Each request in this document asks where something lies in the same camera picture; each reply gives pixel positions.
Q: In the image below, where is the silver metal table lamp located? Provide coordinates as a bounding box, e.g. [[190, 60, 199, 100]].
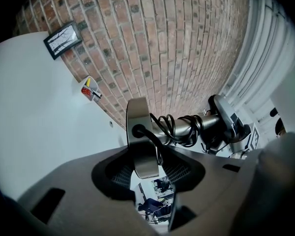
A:
[[126, 98, 223, 179]]

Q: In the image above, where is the white pen holder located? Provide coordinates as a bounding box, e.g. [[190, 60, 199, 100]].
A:
[[79, 75, 103, 103]]

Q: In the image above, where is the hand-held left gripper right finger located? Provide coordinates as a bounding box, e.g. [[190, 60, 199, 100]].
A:
[[158, 146, 258, 236]]

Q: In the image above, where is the black marker pen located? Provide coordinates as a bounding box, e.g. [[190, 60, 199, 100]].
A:
[[89, 88, 103, 98]]

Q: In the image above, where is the white window frame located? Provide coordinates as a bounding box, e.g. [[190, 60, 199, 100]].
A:
[[218, 0, 295, 145]]

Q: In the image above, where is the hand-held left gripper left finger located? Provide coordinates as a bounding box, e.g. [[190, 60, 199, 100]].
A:
[[15, 146, 158, 236]]

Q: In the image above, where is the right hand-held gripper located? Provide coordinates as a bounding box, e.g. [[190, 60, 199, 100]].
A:
[[207, 94, 262, 160]]

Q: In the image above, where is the black picture frame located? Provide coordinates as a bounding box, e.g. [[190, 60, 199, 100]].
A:
[[43, 21, 83, 60]]

